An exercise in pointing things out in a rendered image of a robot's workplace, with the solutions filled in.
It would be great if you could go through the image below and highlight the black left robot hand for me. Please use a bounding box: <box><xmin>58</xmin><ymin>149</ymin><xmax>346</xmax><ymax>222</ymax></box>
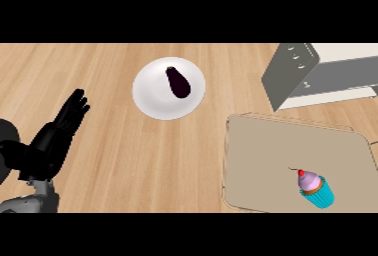
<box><xmin>0</xmin><ymin>88</ymin><xmax>92</xmax><ymax>183</ymax></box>

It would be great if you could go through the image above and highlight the grey tiered shelf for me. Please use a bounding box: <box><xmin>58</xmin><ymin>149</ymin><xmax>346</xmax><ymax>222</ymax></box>
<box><xmin>261</xmin><ymin>43</ymin><xmax>378</xmax><ymax>113</ymax></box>

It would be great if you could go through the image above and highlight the beige square tray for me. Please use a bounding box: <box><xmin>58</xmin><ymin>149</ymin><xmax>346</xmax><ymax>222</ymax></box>
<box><xmin>222</xmin><ymin>112</ymin><xmax>378</xmax><ymax>214</ymax></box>

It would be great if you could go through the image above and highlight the purple cupcake with teal wrapper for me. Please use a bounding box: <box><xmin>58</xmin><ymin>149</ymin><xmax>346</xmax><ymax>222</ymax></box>
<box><xmin>296</xmin><ymin>169</ymin><xmax>336</xmax><ymax>210</ymax></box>

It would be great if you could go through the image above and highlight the white oval plate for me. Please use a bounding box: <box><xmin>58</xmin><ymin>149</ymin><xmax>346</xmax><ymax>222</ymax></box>
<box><xmin>132</xmin><ymin>56</ymin><xmax>207</xmax><ymax>121</ymax></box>

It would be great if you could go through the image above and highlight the dark purple eggplant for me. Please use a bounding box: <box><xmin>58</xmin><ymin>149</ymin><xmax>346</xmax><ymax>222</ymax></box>
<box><xmin>165</xmin><ymin>66</ymin><xmax>194</xmax><ymax>100</ymax></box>

